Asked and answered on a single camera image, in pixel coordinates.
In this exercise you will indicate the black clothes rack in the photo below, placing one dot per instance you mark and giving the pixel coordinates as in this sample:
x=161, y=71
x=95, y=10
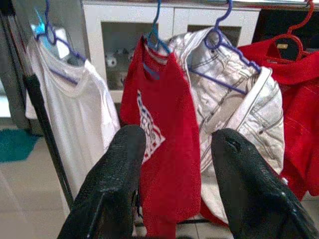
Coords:
x=43, y=119

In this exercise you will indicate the white glass door cabinet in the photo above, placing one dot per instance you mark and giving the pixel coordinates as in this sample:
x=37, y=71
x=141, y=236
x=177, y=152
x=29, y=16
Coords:
x=129, y=15

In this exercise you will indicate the white stitched jacket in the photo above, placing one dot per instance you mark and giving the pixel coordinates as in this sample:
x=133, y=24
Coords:
x=261, y=112

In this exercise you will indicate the red printed t-shirt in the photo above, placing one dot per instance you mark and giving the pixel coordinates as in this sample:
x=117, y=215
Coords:
x=174, y=149

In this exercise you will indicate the blue plastic hanger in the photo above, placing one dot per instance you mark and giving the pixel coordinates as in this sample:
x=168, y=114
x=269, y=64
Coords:
x=47, y=15
x=157, y=15
x=229, y=6

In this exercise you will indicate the red polo shirt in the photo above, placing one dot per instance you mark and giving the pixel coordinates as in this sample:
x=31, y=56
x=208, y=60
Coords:
x=299, y=112

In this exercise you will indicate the red plastic hanger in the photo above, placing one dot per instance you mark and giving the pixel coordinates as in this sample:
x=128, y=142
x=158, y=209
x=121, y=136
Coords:
x=309, y=15

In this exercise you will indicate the white tank top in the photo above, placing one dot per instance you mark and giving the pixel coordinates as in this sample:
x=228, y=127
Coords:
x=74, y=119

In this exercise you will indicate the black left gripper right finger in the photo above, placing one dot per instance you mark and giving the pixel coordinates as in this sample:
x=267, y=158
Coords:
x=251, y=199

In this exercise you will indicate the dark grey curtain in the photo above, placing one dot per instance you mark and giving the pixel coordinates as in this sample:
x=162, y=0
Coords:
x=69, y=20

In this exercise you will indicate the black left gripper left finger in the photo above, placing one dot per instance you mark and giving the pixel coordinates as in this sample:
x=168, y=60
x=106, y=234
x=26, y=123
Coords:
x=107, y=189

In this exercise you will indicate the teal floor rug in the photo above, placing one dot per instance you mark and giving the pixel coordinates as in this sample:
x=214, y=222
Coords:
x=15, y=145

